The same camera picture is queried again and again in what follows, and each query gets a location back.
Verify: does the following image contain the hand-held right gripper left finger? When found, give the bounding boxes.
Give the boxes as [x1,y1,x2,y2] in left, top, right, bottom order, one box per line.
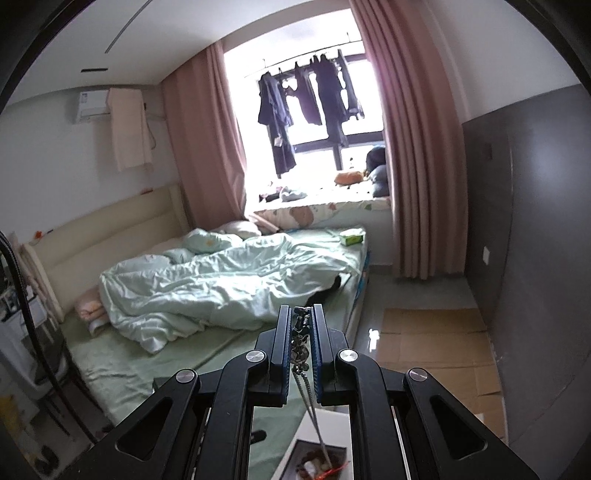
[85,305,294,480]

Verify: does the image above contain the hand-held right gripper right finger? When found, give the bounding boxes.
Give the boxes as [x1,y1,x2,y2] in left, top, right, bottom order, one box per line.
[310,305,541,480]

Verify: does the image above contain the metal chain necklace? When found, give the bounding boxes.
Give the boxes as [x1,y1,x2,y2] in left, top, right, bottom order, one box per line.
[288,307,331,467]

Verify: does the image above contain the black jewelry box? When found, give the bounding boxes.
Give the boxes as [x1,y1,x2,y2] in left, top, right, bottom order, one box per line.
[281,438,349,480]

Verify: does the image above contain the white table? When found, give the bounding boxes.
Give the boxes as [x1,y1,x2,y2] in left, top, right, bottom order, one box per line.
[277,408,352,480]

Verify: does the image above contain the black garment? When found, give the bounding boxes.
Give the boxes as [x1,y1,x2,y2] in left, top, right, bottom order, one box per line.
[307,274,343,308]

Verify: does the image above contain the light green quilt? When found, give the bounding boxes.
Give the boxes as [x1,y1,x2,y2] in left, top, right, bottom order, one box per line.
[99,228,363,354]

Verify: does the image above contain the cardboard sheets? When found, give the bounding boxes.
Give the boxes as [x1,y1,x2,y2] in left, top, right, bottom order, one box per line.
[369,307,509,439]

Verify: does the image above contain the pale pink pillow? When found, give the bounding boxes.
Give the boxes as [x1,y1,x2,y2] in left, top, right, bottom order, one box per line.
[217,219,273,238]

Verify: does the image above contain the light green printed pillow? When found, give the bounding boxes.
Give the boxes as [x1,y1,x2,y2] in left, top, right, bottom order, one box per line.
[185,228,237,253]

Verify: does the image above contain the printed window seat cushion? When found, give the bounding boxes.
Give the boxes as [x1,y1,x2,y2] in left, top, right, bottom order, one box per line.
[252,187,391,232]

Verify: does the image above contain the pile of small clothes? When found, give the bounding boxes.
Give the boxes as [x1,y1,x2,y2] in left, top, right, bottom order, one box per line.
[259,185,305,204]

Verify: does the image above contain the bed with green sheet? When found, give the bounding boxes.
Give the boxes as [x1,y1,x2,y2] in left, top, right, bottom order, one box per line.
[60,226,372,425]

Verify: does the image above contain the dark blue pillow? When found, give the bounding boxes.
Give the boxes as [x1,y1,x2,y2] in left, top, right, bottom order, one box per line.
[365,145,391,197]

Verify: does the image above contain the beige headboard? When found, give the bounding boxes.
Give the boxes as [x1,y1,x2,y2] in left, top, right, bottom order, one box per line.
[21,185,195,324]

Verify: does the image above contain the pink curtain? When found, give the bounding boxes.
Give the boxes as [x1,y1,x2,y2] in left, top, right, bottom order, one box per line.
[348,0,467,280]
[161,44,247,232]

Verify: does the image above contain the dark hanging jacket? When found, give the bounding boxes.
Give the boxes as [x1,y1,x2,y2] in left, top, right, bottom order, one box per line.
[257,71,297,176]

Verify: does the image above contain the grey wardrobe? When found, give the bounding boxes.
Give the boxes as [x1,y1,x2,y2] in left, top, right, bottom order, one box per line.
[462,83,591,444]

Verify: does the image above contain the dark hanging garment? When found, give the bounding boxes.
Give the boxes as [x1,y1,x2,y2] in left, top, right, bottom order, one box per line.
[295,65,324,126]
[314,53,365,146]

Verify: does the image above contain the white bedside cabinet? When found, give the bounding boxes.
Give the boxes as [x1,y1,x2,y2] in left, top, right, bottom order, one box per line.
[0,277,65,416]

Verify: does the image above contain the beige hanging towel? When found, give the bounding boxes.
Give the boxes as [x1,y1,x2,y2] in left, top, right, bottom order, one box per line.
[107,88,154,172]

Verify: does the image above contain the white air conditioner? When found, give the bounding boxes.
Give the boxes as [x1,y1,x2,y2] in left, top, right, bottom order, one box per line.
[71,88,112,123]

